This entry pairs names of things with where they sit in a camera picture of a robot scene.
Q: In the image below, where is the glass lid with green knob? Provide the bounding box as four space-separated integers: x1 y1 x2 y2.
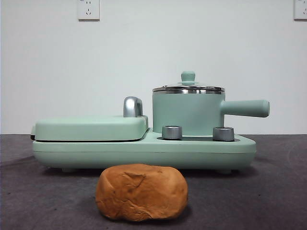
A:
153 70 225 94

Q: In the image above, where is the brown potato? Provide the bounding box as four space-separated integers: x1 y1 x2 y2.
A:
95 163 189 221

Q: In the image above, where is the silver control knob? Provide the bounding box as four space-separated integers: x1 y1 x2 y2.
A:
162 125 183 140
213 126 235 141

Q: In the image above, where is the mint green breakfast machine base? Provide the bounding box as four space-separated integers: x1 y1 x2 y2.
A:
32 128 257 173

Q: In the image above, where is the mint green griddle cover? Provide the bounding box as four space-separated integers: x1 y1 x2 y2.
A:
31 114 149 142

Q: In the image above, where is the chrome arched cover handle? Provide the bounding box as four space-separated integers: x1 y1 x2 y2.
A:
123 96 144 118

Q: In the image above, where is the mint green pot with handle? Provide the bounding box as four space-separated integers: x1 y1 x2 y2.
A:
152 87 271 134

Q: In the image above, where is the white wall socket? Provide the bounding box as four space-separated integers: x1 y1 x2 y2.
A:
294 0 307 21
77 0 100 21

